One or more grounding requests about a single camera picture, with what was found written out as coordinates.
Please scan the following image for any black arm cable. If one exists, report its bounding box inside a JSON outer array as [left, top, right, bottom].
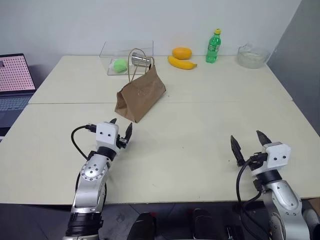
[[235, 157, 266, 240], [70, 123, 98, 161]]

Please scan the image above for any grey laptop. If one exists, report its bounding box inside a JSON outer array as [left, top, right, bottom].
[[0, 53, 38, 137]]

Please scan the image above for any orange round fruit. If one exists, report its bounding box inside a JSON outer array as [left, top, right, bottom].
[[171, 46, 193, 61]]

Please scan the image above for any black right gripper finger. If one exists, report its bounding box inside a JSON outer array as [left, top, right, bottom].
[[230, 135, 246, 167], [255, 130, 272, 147]]

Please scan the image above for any clear glass bowl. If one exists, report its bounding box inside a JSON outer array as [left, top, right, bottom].
[[236, 42, 270, 69]]

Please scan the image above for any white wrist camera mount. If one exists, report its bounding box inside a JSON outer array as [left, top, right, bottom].
[[250, 141, 292, 177], [95, 121, 120, 152]]

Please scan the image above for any brown paper bag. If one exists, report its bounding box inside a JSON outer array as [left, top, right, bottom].
[[114, 48, 167, 124]]

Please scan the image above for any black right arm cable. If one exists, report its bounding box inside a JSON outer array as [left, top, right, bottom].
[[235, 157, 266, 240]]

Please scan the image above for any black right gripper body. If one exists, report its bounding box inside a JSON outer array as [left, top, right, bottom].
[[248, 151, 269, 172]]

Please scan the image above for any green round sponge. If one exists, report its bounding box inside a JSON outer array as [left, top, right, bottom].
[[112, 58, 128, 74]]

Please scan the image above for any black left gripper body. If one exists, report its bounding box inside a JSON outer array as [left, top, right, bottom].
[[115, 135, 130, 151]]

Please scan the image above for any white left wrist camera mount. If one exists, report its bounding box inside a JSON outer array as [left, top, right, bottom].
[[95, 121, 120, 152]]

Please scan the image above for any green plastic bottle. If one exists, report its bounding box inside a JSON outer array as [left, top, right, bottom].
[[205, 28, 223, 64]]

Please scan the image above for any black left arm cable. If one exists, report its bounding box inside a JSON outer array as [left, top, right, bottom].
[[70, 123, 98, 161]]

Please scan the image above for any clear acrylic box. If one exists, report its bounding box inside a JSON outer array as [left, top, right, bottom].
[[99, 39, 155, 77]]

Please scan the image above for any silver metal cup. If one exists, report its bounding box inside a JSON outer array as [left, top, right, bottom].
[[131, 52, 152, 70]]

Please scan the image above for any dark rounded shape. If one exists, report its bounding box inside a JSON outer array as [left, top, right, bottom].
[[191, 208, 218, 240], [128, 211, 158, 240]]

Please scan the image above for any yellow banana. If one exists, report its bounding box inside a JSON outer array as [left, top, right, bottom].
[[167, 55, 198, 71]]

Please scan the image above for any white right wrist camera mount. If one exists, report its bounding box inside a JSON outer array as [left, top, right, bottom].
[[250, 141, 292, 177]]

